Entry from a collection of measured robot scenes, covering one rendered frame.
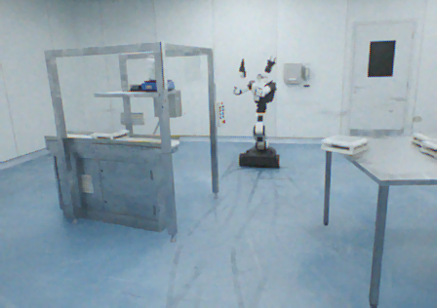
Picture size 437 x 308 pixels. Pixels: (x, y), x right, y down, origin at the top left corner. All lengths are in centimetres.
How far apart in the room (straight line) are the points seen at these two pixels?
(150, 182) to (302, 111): 396
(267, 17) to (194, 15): 138
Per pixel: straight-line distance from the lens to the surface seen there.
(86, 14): 753
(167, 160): 253
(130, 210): 308
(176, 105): 272
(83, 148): 314
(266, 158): 457
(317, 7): 619
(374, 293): 225
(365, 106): 626
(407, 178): 196
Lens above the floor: 141
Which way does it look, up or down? 13 degrees down
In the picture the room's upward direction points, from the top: 2 degrees counter-clockwise
